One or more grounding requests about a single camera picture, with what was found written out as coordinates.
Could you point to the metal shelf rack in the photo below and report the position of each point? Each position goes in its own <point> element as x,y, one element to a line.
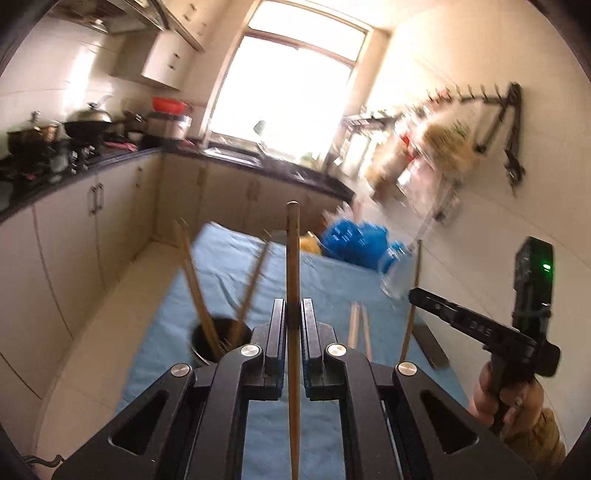
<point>364,138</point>

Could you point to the steel kitchen sink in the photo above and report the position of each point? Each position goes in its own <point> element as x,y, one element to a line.
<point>231,154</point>

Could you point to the black chopstick holder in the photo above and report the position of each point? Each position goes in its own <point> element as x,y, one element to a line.
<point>224,328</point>

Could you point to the person's right forearm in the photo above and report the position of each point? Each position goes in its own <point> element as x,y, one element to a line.
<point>540,438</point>

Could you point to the wall hook rack with bags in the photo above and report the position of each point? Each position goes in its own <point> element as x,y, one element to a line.
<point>443,147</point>

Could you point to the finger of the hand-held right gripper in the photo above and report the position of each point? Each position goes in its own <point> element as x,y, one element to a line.
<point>461,316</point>

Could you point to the cream lower kitchen cabinets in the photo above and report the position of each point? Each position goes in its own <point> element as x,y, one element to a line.
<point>69,240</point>

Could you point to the black wok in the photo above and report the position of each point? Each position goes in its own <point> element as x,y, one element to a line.
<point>87,124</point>

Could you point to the yellow plastic bag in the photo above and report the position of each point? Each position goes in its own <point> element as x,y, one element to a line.
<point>310,244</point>

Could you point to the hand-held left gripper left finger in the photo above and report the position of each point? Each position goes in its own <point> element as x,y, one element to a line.
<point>277,337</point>

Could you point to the wooden chopstick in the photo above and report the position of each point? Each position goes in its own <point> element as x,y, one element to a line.
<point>293,258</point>
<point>196,286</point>
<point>407,330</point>
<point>251,290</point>

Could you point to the blue tablecloth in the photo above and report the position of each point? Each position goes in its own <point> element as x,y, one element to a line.
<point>323,286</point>

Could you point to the row of wooden chopsticks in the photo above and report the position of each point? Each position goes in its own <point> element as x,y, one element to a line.
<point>354,323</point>

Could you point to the black kitchen countertop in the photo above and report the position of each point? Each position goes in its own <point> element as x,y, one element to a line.
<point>318,181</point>

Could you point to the steel range hood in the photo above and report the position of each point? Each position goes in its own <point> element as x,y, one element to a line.
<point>115,14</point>

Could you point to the kitchen window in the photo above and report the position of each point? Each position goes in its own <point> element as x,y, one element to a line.
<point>277,92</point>

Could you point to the clear plastic bottle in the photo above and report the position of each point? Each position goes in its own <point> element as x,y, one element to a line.
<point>397,272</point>

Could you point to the black hanging kitchen tools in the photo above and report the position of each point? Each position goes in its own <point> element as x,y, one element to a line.
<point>512,138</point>

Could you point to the cream kitchen cabinets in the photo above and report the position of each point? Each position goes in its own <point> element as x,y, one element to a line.
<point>69,240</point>
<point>161,60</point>

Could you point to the cream upper kitchen cabinets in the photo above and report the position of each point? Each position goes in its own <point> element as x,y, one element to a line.
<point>161,60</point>

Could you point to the steel pot with red lid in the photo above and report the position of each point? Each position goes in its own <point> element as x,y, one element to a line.
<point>168,124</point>

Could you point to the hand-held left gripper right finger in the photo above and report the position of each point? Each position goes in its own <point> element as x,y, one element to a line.
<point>308,337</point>

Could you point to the person's right hand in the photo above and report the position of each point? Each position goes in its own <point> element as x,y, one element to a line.
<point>524,397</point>

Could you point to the blue plastic bag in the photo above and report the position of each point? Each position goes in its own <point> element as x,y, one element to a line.
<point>351,240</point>

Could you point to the dark cooking pot with lid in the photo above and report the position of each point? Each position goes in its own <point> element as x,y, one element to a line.
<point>32,138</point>

